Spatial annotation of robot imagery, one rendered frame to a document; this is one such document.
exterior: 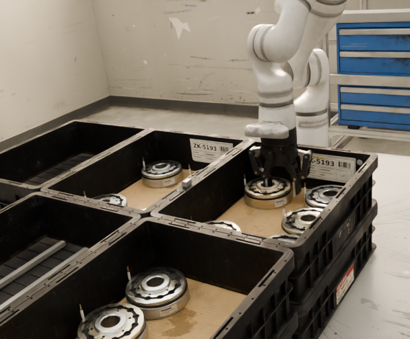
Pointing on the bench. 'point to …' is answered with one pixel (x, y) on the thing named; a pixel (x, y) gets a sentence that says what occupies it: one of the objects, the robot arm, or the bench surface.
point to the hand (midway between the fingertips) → (282, 187)
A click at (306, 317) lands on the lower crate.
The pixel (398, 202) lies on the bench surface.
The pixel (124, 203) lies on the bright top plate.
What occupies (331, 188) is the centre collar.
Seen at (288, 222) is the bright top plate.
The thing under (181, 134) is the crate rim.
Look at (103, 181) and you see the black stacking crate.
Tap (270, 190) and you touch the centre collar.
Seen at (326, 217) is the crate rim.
